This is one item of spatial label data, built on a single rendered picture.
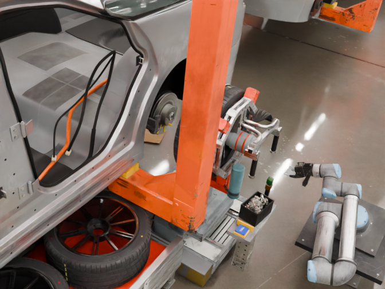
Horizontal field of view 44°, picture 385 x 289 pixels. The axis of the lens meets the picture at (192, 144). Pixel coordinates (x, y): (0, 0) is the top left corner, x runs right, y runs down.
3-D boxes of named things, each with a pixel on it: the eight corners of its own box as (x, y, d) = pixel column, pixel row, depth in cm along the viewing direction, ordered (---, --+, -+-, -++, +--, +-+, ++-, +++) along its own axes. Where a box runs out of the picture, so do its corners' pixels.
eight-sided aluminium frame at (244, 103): (242, 149, 364) (254, 86, 332) (249, 153, 362) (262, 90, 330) (205, 187, 325) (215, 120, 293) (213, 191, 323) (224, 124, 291)
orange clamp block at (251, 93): (244, 100, 330) (250, 88, 330) (255, 104, 327) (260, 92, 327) (242, 98, 324) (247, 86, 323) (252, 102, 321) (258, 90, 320)
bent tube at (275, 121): (252, 112, 332) (255, 99, 326) (278, 122, 325) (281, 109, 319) (241, 123, 320) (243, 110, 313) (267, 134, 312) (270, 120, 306)
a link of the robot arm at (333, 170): (337, 175, 300) (338, 160, 304) (317, 175, 307) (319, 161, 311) (341, 181, 307) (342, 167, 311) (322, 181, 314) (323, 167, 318)
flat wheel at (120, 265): (74, 204, 344) (73, 179, 330) (162, 227, 334) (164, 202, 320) (25, 275, 291) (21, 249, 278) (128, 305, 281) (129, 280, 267)
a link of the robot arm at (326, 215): (340, 218, 331) (332, 292, 268) (314, 215, 337) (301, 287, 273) (342, 199, 325) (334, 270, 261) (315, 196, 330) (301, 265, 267)
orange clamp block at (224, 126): (220, 120, 305) (216, 116, 296) (231, 124, 302) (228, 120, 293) (216, 130, 304) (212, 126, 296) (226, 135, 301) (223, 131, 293)
